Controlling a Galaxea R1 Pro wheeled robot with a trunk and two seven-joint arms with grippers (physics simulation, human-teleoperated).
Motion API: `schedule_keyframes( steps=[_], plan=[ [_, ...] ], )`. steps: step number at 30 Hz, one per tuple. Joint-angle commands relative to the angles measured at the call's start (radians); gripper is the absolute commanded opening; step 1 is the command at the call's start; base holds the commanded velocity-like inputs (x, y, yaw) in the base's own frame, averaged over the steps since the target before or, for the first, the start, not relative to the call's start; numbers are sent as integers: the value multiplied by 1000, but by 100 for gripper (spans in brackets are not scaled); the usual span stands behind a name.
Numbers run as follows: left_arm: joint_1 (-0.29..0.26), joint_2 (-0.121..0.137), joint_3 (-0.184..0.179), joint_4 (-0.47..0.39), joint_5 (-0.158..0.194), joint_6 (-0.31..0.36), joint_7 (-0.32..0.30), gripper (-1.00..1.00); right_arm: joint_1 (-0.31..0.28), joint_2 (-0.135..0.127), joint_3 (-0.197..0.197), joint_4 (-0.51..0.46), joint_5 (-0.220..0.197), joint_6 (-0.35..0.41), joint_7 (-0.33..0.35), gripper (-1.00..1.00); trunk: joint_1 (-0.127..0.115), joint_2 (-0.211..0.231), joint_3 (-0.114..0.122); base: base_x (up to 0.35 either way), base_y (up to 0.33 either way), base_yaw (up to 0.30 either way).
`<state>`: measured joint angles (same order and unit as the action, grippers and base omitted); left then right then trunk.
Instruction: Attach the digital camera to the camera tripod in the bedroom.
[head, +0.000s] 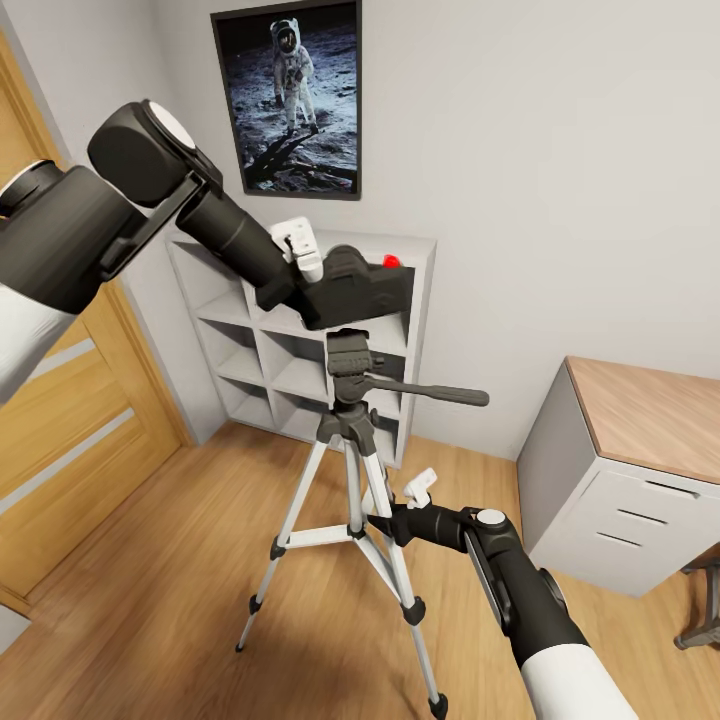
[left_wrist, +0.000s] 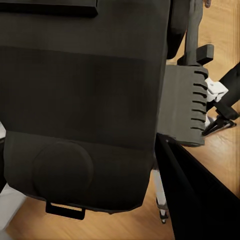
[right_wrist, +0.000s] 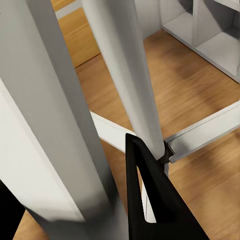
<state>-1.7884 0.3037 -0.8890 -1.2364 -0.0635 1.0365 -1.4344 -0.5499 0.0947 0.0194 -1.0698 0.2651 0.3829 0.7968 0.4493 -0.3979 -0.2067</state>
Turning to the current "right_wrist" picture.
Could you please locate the camera tripod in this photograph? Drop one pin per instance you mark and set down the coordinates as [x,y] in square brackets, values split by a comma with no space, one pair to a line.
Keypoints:
[51,156]

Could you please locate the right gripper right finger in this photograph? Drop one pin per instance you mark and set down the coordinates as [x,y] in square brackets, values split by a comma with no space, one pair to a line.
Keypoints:
[174,219]

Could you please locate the bookcase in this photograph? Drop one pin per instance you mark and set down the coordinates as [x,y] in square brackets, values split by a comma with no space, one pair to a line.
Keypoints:
[205,26]

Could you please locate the door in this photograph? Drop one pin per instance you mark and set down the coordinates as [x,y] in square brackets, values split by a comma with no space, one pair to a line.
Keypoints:
[77,33]

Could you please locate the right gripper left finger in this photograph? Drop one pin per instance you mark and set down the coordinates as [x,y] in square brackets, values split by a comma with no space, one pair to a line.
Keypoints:
[11,213]

